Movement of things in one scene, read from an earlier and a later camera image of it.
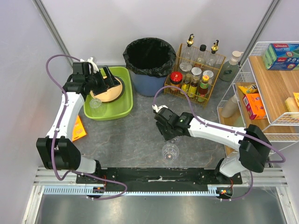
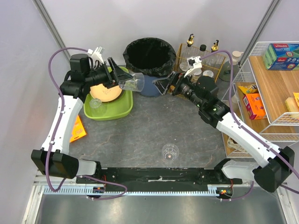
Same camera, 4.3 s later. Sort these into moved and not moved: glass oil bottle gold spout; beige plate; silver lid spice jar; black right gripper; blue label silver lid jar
Moved: black right gripper
Not moved: silver lid spice jar; beige plate; glass oil bottle gold spout; blue label silver lid jar
